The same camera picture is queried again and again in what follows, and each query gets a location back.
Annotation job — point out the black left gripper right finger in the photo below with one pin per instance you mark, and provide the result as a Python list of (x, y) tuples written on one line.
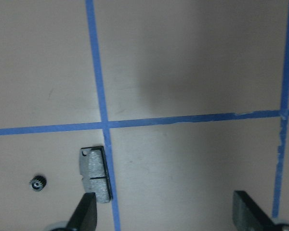
[(247, 215)]

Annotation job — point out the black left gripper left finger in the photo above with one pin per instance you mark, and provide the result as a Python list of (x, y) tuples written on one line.
[(84, 217)]

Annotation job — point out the small black bearing gear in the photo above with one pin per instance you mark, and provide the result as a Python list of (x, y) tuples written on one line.
[(38, 183)]

